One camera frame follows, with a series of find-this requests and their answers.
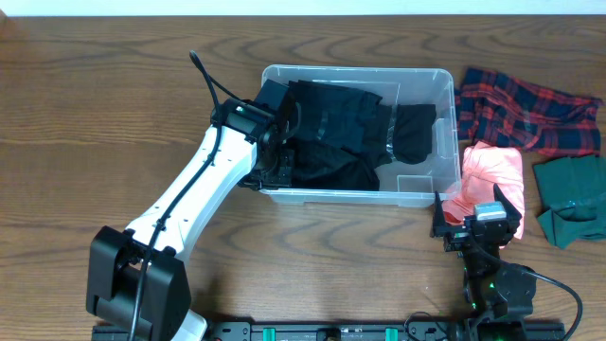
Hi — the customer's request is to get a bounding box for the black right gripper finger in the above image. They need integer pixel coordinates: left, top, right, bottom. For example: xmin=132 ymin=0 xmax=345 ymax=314
xmin=493 ymin=184 xmax=522 ymax=227
xmin=430 ymin=191 xmax=446 ymax=238

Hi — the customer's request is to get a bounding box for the pink garment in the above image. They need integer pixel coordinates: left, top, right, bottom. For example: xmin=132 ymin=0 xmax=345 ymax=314
xmin=442 ymin=141 xmax=525 ymax=240

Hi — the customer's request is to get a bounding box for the black garment with stripe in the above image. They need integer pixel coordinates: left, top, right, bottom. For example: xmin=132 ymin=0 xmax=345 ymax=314
xmin=289 ymin=80 xmax=392 ymax=169

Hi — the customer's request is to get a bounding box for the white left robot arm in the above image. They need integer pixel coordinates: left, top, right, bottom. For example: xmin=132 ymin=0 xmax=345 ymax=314
xmin=86 ymin=99 xmax=302 ymax=340

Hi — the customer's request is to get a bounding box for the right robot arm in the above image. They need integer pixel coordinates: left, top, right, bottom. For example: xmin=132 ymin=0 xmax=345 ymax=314
xmin=430 ymin=186 xmax=536 ymax=341

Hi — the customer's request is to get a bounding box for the clear plastic storage bin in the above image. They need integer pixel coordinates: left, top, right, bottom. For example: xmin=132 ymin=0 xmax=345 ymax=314
xmin=261 ymin=64 xmax=461 ymax=207

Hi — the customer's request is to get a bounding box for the dark green garment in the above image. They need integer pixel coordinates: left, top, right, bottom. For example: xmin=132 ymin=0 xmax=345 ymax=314
xmin=534 ymin=156 xmax=605 ymax=249

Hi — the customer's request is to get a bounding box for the red plaid shirt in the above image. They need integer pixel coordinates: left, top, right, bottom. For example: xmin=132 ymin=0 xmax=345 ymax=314
xmin=454 ymin=68 xmax=603 ymax=157

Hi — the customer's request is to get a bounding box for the black mounting rail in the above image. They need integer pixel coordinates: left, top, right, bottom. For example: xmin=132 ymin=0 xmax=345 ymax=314
xmin=200 ymin=320 xmax=565 ymax=341

